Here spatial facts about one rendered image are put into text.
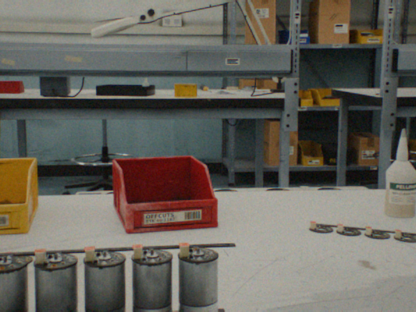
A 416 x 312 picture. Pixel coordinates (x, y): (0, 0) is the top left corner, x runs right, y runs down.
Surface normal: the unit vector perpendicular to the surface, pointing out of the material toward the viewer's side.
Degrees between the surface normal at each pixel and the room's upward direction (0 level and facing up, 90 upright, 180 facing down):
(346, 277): 0
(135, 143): 90
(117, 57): 90
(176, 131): 90
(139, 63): 90
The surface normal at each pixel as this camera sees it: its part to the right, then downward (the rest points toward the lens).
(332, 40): 0.05, 0.14
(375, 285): 0.00, -0.99
